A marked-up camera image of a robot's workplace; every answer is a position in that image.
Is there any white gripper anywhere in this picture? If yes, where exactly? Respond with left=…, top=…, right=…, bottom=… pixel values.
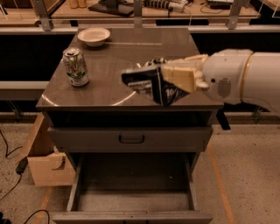
left=161, top=49, right=253, bottom=105

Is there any blue chip bag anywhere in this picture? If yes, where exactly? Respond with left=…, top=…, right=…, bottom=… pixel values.
left=122, top=58, right=188, bottom=106

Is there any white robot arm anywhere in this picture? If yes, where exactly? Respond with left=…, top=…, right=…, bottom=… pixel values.
left=161, top=49, right=280, bottom=115

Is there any closed top drawer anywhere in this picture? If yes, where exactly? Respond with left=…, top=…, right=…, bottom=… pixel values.
left=47, top=127, right=213, bottom=153

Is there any grey drawer cabinet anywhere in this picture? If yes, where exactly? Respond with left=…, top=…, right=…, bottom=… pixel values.
left=36, top=27, right=225, bottom=224

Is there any open middle drawer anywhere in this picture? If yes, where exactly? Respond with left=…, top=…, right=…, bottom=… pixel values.
left=52, top=153, right=213, bottom=224

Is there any grey power strip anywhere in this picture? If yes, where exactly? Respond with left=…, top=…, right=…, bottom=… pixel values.
left=144, top=0, right=186, bottom=12

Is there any black monitor base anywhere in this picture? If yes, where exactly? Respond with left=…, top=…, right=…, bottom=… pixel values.
left=88, top=0, right=134, bottom=17

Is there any white ceramic bowl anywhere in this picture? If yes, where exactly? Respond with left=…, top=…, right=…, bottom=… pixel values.
left=78, top=28, right=110, bottom=47

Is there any green soda can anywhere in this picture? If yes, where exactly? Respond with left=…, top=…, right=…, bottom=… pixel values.
left=62, top=47, right=89, bottom=87

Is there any wooden box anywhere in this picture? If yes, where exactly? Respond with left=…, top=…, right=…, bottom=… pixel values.
left=16, top=113, right=75, bottom=186

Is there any wooden background table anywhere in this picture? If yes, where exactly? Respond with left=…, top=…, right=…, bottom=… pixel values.
left=0, top=0, right=280, bottom=27

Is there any black power adapter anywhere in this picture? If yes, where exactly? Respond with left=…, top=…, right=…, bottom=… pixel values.
left=16, top=157, right=28, bottom=175

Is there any black floor cable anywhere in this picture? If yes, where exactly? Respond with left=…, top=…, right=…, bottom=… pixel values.
left=0, top=129, right=51, bottom=224

